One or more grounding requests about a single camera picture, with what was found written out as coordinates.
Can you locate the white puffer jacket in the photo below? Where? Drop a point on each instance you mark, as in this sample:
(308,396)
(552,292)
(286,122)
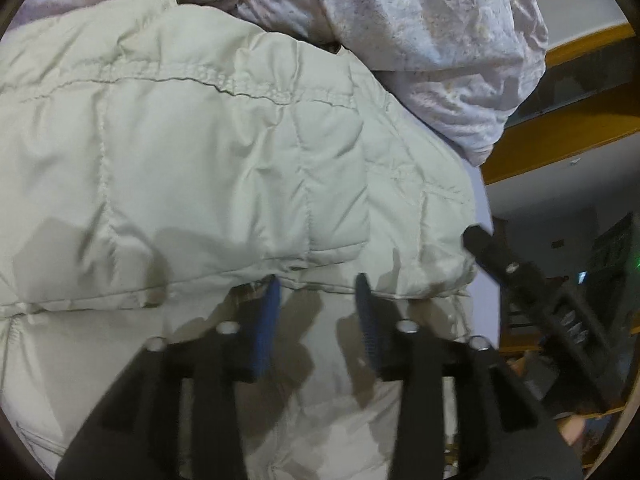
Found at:
(225,160)

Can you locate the yellow wooden frame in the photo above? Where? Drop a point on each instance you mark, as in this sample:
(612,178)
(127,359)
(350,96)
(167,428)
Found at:
(550,145)

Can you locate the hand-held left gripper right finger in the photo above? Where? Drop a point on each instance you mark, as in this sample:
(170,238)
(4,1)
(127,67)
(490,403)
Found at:
(369,325)

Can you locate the dark cabinet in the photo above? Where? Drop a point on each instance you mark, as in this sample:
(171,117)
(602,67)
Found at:
(612,255)

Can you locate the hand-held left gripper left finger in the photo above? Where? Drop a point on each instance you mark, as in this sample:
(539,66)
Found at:
(267,330)

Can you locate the pink floral duvet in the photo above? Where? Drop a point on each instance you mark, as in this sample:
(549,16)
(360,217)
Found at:
(415,25)

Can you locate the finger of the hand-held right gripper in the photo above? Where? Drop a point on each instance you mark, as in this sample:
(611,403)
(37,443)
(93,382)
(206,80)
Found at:
(500,260)

